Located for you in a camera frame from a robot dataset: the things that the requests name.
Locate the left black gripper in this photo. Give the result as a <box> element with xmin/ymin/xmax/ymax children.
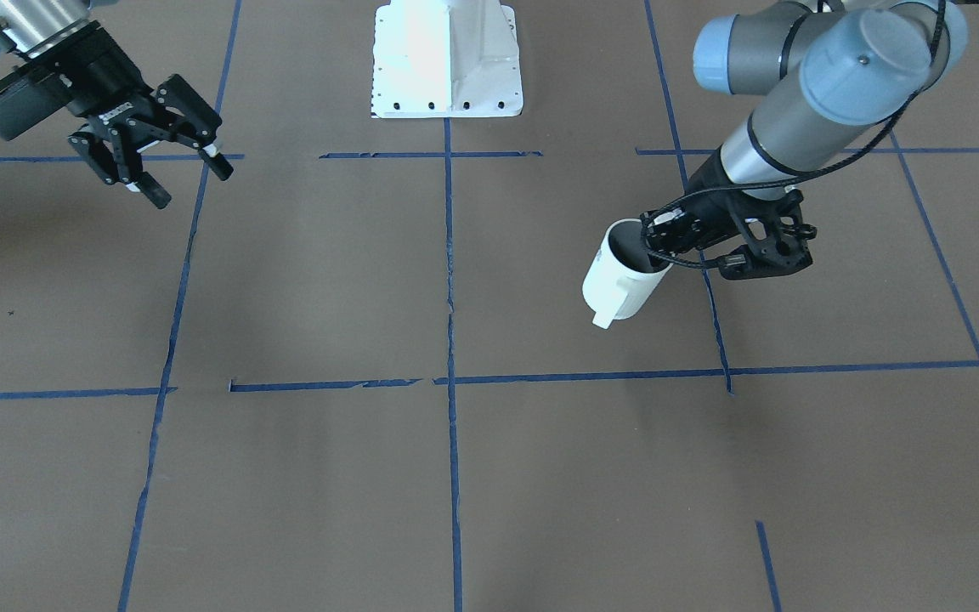
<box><xmin>641</xmin><ymin>150</ymin><xmax>750</xmax><ymax>269</ymax></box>

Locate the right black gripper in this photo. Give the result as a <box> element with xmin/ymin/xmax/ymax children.
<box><xmin>0</xmin><ymin>22</ymin><xmax>234</xmax><ymax>209</ymax></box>

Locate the white ribbed mug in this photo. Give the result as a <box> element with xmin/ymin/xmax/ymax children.
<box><xmin>582</xmin><ymin>219</ymin><xmax>672</xmax><ymax>329</ymax></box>

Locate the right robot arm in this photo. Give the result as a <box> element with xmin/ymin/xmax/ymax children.
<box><xmin>0</xmin><ymin>1</ymin><xmax>234</xmax><ymax>209</ymax></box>

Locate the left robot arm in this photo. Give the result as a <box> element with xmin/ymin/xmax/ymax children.
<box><xmin>628</xmin><ymin>1</ymin><xmax>969</xmax><ymax>280</ymax></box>

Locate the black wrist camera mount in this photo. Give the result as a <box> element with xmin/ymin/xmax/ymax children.
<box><xmin>717</xmin><ymin>189</ymin><xmax>818</xmax><ymax>281</ymax></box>

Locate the black braided cable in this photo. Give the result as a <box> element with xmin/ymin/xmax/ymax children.
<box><xmin>641</xmin><ymin>0</ymin><xmax>948</xmax><ymax>271</ymax></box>

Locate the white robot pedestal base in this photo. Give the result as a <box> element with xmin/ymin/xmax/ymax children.
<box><xmin>371</xmin><ymin>1</ymin><xmax>524</xmax><ymax>119</ymax></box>

